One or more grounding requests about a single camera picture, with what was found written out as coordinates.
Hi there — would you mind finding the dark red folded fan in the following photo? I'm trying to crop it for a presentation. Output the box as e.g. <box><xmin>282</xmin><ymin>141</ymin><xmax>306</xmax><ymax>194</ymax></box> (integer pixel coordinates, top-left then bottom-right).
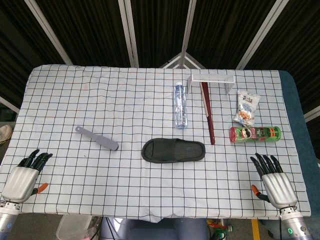
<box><xmin>199</xmin><ymin>82</ymin><xmax>216</xmax><ymax>146</ymax></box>

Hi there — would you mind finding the white metal rack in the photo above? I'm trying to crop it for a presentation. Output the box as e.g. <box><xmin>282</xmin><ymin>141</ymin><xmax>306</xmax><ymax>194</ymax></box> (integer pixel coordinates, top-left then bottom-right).
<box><xmin>186</xmin><ymin>74</ymin><xmax>236</xmax><ymax>95</ymax></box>

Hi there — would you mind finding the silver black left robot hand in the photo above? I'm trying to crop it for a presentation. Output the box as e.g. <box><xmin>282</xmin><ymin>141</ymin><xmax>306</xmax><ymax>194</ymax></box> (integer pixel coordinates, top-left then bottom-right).
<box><xmin>1</xmin><ymin>149</ymin><xmax>54</xmax><ymax>204</ymax></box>

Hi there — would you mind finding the grey brush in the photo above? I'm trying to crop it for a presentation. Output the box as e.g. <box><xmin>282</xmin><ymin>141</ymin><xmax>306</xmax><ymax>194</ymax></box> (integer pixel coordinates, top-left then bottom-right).
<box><xmin>75</xmin><ymin>126</ymin><xmax>120</xmax><ymax>152</ymax></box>

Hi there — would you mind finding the blue padded table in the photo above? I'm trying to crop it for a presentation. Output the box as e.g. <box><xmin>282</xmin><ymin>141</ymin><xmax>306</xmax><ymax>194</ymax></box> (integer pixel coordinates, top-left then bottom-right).
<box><xmin>278</xmin><ymin>70</ymin><xmax>320</xmax><ymax>221</ymax></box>

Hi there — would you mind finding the white triangular frame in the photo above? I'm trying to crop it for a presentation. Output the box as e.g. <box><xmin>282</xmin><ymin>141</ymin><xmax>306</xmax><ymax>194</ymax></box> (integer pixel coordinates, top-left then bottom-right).
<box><xmin>159</xmin><ymin>52</ymin><xmax>205</xmax><ymax>69</ymax></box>

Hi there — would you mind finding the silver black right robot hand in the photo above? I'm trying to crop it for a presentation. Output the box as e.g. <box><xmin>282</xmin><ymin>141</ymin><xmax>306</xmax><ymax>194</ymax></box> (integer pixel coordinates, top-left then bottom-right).
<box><xmin>249</xmin><ymin>152</ymin><xmax>299</xmax><ymax>208</ymax></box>

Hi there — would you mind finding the clear plastic water bottle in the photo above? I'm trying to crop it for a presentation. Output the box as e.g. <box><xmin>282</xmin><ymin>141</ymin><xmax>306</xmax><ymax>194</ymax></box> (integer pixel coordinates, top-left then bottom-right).
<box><xmin>173</xmin><ymin>81</ymin><xmax>189</xmax><ymax>130</ymax></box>

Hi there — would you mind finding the white snack bag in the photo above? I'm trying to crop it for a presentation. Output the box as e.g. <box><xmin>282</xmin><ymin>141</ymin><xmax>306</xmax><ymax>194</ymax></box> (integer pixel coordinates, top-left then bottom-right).
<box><xmin>233</xmin><ymin>89</ymin><xmax>261</xmax><ymax>127</ymax></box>

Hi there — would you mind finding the white metal frame post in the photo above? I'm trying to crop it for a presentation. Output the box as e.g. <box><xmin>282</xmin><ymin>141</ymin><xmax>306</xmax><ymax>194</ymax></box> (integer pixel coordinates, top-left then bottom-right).
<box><xmin>236</xmin><ymin>0</ymin><xmax>286</xmax><ymax>70</ymax></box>
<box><xmin>117</xmin><ymin>0</ymin><xmax>140</xmax><ymax>68</ymax></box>
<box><xmin>180</xmin><ymin>0</ymin><xmax>198</xmax><ymax>55</ymax></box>
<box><xmin>24</xmin><ymin>0</ymin><xmax>73</xmax><ymax>65</ymax></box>

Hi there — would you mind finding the green chips can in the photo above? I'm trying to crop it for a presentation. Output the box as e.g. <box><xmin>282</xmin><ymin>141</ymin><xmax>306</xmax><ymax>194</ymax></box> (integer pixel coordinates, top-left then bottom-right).
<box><xmin>229</xmin><ymin>125</ymin><xmax>282</xmax><ymax>145</ymax></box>

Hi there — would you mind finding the black slipper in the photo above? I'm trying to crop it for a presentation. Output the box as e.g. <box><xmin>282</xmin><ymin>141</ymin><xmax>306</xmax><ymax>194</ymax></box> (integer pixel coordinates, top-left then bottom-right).
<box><xmin>141</xmin><ymin>137</ymin><xmax>206</xmax><ymax>164</ymax></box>

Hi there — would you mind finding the clear plastic box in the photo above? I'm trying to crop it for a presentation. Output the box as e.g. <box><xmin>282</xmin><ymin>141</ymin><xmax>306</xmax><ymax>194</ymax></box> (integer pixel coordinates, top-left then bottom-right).
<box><xmin>56</xmin><ymin>214</ymin><xmax>93</xmax><ymax>240</ymax></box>

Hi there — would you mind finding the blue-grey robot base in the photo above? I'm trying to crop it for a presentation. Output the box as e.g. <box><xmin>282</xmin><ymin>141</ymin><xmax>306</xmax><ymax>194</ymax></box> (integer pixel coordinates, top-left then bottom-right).
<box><xmin>99</xmin><ymin>216</ymin><xmax>209</xmax><ymax>240</ymax></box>

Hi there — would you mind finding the white checked tablecloth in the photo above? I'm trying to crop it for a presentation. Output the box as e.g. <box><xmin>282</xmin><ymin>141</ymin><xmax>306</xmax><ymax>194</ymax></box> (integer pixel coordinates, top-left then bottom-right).
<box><xmin>0</xmin><ymin>64</ymin><xmax>312</xmax><ymax>224</ymax></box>

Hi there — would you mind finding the green bottle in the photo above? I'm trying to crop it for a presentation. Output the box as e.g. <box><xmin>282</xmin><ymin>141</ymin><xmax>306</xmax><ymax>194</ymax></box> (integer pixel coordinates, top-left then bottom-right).
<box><xmin>211</xmin><ymin>224</ymin><xmax>234</xmax><ymax>240</ymax></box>

